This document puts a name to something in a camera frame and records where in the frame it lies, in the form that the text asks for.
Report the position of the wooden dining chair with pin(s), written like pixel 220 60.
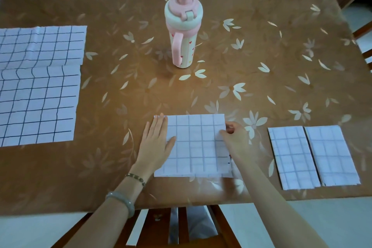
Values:
pixel 154 230
pixel 364 29

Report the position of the pale jade bangle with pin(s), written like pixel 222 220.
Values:
pixel 125 199

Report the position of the white black-grid napkin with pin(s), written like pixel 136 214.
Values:
pixel 194 146
pixel 37 96
pixel 292 157
pixel 334 154

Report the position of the person's left forearm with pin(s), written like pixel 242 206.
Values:
pixel 101 221

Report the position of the person's grey trousers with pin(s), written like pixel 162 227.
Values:
pixel 197 221

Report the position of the person's right hand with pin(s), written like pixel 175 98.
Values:
pixel 241 146

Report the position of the cream bottle with pink lid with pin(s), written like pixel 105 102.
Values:
pixel 183 53

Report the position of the brown floral wooden table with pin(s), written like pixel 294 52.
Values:
pixel 261 53

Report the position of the person's left hand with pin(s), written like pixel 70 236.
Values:
pixel 154 149

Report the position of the person's right forearm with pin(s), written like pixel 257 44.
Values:
pixel 276 207

